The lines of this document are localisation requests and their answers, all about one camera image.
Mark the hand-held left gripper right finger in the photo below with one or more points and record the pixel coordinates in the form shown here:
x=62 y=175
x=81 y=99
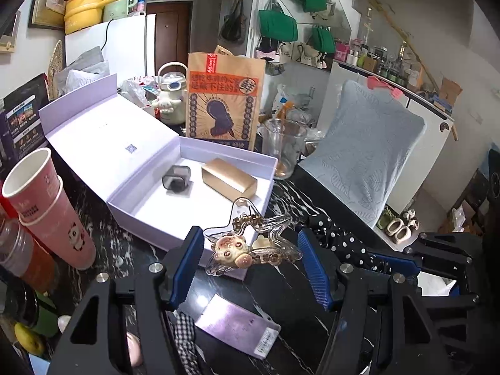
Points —
x=312 y=269

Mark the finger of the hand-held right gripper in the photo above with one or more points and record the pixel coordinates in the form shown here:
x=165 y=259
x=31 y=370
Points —
x=390 y=262
x=455 y=292

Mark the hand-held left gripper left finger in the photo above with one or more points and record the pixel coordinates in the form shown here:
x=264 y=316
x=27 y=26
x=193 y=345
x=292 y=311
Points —
x=187 y=265

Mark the polka dot scrunchie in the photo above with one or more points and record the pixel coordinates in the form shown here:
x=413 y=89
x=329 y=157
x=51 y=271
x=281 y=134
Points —
x=343 y=238

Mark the clear star hair clip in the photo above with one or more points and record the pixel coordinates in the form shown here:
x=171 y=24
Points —
x=234 y=250

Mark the small purple box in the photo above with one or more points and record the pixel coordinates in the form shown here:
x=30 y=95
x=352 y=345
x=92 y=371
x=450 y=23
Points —
x=234 y=328

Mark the dark translucent small box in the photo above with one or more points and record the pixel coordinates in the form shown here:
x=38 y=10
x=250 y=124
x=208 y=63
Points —
x=176 y=179

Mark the gold rectangular box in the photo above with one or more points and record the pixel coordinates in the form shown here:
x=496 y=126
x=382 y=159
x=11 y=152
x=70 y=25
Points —
x=230 y=177

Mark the pink round compact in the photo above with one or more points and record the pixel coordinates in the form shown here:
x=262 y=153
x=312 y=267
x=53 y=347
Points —
x=134 y=349

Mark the lavender gift box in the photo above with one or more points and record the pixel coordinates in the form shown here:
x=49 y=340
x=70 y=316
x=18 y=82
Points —
x=129 y=156

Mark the pair of slippers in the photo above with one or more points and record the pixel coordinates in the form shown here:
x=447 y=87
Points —
x=396 y=228

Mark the checkered black white scrunchie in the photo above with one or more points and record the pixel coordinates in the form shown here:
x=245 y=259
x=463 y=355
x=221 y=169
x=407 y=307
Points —
x=185 y=340

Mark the clear glass cup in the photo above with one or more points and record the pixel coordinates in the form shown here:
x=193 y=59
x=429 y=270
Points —
x=285 y=148

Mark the pink panda paper cup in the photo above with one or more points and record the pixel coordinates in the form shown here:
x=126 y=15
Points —
x=62 y=230

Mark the orange label plastic jar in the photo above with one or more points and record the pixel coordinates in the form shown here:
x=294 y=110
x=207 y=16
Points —
x=37 y=265

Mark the green label dark jar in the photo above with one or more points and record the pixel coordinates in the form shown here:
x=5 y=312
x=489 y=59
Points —
x=45 y=320

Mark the brown printed paper bag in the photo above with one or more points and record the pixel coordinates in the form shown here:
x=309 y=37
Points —
x=224 y=101

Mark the cream water bottle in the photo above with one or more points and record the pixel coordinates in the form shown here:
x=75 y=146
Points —
x=172 y=93

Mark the yellow green pear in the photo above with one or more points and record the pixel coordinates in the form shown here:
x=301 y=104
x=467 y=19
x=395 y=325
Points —
x=29 y=340

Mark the cardboard box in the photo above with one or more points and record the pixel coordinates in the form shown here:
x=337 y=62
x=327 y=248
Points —
x=448 y=93

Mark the white plastic bag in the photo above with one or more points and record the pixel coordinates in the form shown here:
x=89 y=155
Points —
x=136 y=90

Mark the red canister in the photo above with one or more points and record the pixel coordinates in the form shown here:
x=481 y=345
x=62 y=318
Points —
x=4 y=207

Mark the row of bottles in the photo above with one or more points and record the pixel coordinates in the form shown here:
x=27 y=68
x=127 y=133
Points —
x=382 y=60

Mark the bamboo pole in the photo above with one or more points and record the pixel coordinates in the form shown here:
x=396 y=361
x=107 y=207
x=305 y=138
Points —
x=414 y=47

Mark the dark printed packet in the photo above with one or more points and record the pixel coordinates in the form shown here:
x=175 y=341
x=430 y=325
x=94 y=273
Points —
x=23 y=117

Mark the grey plastic bag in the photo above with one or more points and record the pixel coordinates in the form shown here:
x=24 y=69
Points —
x=84 y=66

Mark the brown door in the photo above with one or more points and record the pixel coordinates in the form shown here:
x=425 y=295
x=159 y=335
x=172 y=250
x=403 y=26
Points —
x=172 y=35

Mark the white refrigerator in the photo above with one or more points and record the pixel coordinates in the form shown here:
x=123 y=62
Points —
x=117 y=43

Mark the woven fan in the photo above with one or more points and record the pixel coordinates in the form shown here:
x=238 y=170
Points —
x=57 y=66

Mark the dark hanging bag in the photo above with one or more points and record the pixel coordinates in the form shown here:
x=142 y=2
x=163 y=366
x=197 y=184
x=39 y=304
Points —
x=232 y=21

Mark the pink bottle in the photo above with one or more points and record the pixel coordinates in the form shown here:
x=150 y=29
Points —
x=141 y=4

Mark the light green kettle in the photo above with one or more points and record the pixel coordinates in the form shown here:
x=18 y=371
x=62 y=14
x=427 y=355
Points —
x=119 y=2

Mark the yellow pot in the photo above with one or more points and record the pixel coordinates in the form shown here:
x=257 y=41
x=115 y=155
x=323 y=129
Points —
x=84 y=11

